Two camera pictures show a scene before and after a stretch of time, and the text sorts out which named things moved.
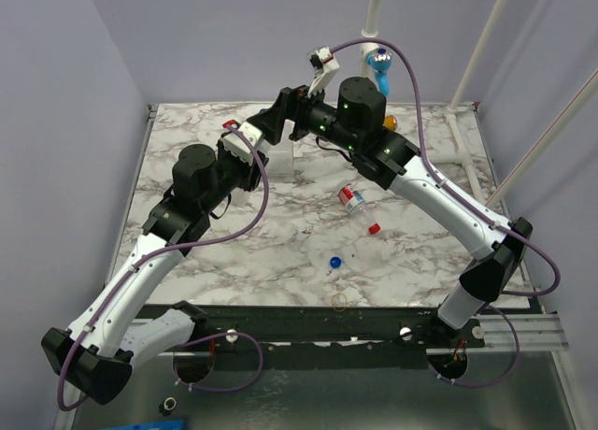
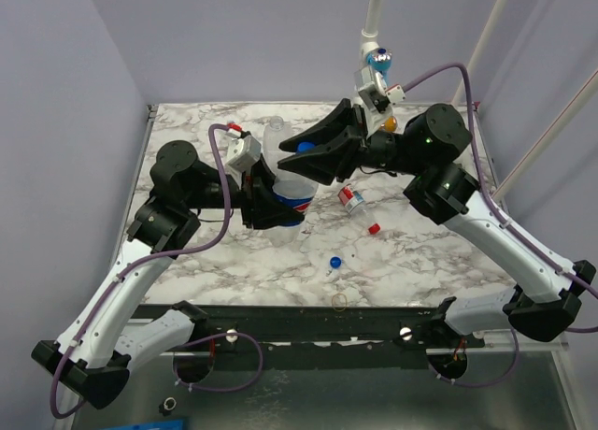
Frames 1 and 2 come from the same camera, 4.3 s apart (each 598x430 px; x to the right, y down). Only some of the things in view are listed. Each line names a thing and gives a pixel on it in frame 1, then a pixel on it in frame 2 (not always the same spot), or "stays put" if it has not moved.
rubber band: x=345 y=305 stays put
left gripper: x=251 y=176 → x=258 y=203
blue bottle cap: x=335 y=262 stays put
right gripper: x=300 y=120 → x=357 y=140
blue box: x=168 y=424 stays put
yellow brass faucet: x=391 y=122 stays put
